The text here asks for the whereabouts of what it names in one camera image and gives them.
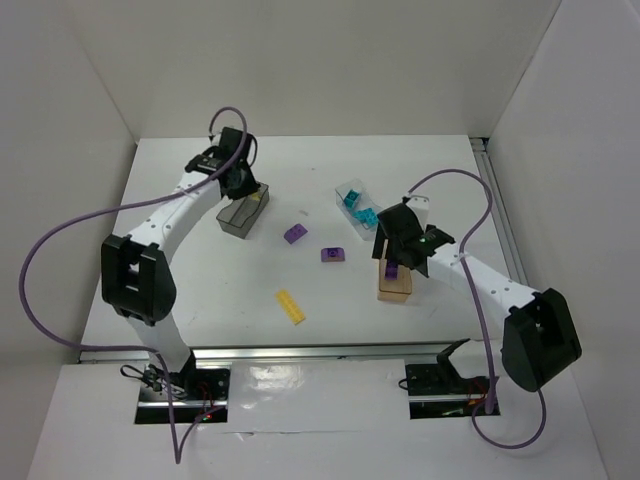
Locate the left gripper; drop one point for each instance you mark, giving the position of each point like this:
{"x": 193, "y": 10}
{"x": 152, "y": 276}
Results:
{"x": 242, "y": 185}

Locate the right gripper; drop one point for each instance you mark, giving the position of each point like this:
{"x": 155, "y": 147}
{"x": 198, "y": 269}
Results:
{"x": 400, "y": 248}

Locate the clear plastic container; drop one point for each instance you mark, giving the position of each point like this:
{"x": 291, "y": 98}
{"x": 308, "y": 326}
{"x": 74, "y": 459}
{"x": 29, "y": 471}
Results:
{"x": 366, "y": 234}

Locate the teal curved lego brick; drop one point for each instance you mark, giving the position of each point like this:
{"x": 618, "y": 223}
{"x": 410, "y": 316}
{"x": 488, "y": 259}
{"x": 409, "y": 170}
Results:
{"x": 351, "y": 199}

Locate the purple lego brick with hole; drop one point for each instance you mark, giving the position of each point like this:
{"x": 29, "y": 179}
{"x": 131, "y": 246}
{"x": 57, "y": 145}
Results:
{"x": 332, "y": 254}

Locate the purple square lego brick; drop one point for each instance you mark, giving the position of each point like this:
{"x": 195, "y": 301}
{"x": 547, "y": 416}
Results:
{"x": 391, "y": 271}

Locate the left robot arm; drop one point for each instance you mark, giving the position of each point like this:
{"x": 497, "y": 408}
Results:
{"x": 136, "y": 279}

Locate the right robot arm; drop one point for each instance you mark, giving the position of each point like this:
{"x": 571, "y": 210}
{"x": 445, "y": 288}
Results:
{"x": 539, "y": 339}

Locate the dark smoky plastic container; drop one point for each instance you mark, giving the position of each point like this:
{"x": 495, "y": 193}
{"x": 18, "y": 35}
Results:
{"x": 239, "y": 217}

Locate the wooden tan container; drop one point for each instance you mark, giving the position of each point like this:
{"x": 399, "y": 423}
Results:
{"x": 396, "y": 290}

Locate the purple curved lego brick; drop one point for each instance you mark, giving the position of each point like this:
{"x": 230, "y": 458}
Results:
{"x": 295, "y": 233}

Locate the yellow long lego plate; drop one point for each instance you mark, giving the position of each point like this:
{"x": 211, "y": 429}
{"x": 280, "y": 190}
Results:
{"x": 290, "y": 307}

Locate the aluminium front rail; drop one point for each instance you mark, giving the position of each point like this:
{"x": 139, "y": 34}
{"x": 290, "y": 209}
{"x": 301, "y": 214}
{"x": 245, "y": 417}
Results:
{"x": 329, "y": 351}

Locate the aluminium side rail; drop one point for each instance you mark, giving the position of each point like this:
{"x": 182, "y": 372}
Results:
{"x": 514, "y": 269}

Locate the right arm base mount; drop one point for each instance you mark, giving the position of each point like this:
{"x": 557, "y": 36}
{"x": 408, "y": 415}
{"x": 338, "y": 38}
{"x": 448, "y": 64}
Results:
{"x": 436, "y": 390}

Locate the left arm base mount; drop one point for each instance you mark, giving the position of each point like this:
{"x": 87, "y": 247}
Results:
{"x": 206, "y": 394}

